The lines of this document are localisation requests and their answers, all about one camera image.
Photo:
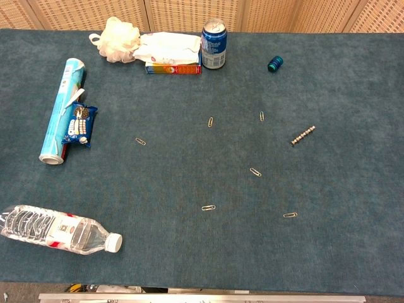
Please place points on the light blue wrap roll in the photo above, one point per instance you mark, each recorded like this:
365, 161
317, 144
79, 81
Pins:
63, 110

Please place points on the silver paperclip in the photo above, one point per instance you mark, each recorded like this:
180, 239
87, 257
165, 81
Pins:
261, 116
208, 207
140, 141
255, 172
290, 215
210, 122

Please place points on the woven bamboo folding screen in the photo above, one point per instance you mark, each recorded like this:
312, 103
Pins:
195, 14

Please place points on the orange and white box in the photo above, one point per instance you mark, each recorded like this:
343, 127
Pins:
173, 69

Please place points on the white tissue pack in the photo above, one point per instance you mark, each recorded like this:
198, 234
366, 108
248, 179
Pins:
167, 47

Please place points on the clear plastic water bottle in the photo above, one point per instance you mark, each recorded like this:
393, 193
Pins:
57, 228

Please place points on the blue soda can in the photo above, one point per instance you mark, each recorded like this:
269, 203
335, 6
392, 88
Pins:
214, 47

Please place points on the white mesh bath pouf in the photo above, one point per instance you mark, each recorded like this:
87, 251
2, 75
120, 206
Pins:
118, 41

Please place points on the aluminium profile rail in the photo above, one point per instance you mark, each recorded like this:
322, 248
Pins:
202, 298

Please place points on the small blue green cylinder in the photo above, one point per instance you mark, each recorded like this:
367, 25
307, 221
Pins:
275, 63

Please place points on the blue Oreo cookie pack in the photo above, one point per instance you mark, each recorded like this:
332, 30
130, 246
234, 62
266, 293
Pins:
80, 124

